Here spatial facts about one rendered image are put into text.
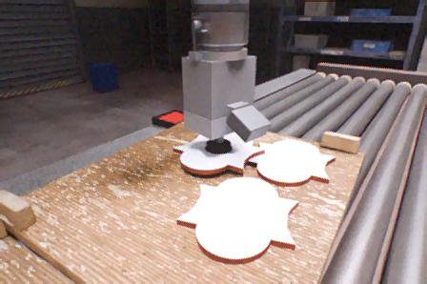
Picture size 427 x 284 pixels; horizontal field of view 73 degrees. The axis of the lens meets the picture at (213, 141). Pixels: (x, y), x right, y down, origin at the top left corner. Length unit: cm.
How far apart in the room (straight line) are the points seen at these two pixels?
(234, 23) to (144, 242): 27
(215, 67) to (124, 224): 21
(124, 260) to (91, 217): 8
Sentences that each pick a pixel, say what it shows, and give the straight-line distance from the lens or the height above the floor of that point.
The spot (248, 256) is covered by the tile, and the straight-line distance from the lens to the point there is 29.
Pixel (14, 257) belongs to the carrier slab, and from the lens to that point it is 35.
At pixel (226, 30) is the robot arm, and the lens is 38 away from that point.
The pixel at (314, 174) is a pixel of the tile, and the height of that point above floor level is 94.
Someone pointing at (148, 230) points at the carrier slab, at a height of 94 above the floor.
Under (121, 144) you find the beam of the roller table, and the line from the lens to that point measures 59.
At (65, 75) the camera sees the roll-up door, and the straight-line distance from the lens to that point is 563.
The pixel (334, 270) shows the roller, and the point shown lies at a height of 92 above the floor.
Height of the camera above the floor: 115
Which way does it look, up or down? 24 degrees down
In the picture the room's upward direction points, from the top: straight up
